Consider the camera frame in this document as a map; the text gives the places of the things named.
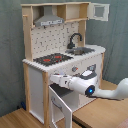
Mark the grey toy sink basin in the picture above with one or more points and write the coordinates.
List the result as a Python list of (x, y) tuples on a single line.
[(79, 51)]

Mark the right red stove knob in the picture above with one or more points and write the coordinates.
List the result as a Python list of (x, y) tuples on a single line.
[(74, 69)]

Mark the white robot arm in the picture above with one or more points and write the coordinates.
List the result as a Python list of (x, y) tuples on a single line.
[(86, 84)]

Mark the white wooden toy kitchen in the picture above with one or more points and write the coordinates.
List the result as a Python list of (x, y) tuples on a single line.
[(45, 40)]

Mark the grey range hood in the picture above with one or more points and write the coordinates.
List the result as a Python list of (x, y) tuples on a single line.
[(48, 18)]

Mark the white open oven door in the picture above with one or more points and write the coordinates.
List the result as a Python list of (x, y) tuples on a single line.
[(62, 103)]

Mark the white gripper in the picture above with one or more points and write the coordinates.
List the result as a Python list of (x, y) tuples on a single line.
[(61, 80)]

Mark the black toy stovetop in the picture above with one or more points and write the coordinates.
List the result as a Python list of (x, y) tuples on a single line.
[(52, 59)]

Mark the white toy microwave door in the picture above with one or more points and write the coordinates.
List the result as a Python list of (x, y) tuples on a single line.
[(98, 11)]

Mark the black toy faucet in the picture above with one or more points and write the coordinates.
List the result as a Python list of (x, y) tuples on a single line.
[(73, 40)]

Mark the white fridge door with dispenser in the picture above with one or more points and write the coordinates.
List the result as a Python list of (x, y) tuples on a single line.
[(93, 63)]

